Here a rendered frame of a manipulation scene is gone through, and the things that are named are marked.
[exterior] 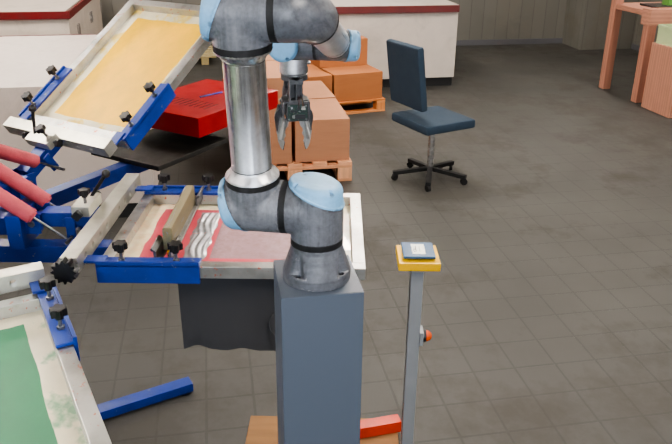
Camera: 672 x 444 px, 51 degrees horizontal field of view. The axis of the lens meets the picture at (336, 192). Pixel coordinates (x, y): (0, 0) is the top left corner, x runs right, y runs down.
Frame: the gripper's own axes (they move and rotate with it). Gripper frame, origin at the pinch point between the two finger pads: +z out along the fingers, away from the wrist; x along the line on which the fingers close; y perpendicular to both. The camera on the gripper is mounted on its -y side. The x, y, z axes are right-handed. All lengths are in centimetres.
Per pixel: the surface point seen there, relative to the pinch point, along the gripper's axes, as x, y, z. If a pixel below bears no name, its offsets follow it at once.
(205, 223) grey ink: -26, -38, 40
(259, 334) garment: -11, -7, 65
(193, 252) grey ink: -30, -18, 40
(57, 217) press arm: -73, -36, 33
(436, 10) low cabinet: 229, -599, 47
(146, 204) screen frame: -47, -52, 37
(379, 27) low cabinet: 165, -603, 65
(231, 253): -18.3, -16.1, 40.4
